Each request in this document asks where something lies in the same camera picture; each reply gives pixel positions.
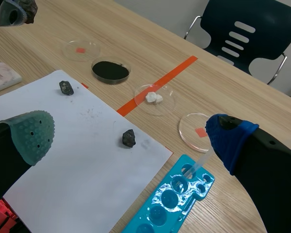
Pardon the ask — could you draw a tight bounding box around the dark blue chair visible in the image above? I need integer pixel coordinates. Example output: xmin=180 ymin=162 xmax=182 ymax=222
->
xmin=184 ymin=0 xmax=291 ymax=85

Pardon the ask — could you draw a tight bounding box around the small dark stone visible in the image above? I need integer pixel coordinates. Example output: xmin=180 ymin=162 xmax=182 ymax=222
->
xmin=59 ymin=80 xmax=75 ymax=96
xmin=122 ymin=129 xmax=138 ymax=149

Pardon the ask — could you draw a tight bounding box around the white sheet of paper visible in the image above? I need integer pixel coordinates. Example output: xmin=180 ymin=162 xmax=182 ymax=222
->
xmin=0 ymin=69 xmax=173 ymax=233

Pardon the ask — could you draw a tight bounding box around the large reddish dark stone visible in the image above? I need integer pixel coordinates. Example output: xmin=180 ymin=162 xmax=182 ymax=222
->
xmin=16 ymin=0 xmax=38 ymax=24

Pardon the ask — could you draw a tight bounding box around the turquoise rack with round holes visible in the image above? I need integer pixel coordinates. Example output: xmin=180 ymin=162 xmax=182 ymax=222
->
xmin=122 ymin=154 xmax=215 ymax=233

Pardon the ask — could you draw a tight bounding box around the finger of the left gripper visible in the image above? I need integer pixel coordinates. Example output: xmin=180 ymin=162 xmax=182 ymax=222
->
xmin=0 ymin=0 xmax=28 ymax=27

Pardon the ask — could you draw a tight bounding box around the empty clear glass dish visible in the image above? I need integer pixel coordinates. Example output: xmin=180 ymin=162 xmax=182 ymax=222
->
xmin=61 ymin=40 xmax=101 ymax=62
xmin=178 ymin=112 xmax=215 ymax=153

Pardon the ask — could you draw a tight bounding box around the toy brick block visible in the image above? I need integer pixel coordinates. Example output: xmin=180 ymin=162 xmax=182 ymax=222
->
xmin=0 ymin=198 xmax=17 ymax=233

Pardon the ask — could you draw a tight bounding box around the white lump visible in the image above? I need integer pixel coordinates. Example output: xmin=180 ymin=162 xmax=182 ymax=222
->
xmin=145 ymin=91 xmax=163 ymax=105

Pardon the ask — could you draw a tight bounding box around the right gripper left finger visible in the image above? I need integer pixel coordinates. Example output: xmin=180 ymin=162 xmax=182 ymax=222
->
xmin=0 ymin=110 xmax=56 ymax=213

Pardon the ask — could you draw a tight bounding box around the glass dish with black powder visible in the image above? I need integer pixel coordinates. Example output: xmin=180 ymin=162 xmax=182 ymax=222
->
xmin=91 ymin=56 xmax=132 ymax=85

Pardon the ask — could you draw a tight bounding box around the clear dropper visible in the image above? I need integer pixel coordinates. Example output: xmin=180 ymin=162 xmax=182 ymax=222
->
xmin=183 ymin=149 xmax=213 ymax=179

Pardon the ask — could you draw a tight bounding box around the small white tile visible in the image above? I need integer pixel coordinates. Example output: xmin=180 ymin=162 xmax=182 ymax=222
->
xmin=0 ymin=62 xmax=23 ymax=96

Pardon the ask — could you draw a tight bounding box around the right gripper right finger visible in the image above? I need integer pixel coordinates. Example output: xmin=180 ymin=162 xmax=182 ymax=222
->
xmin=205 ymin=113 xmax=291 ymax=233

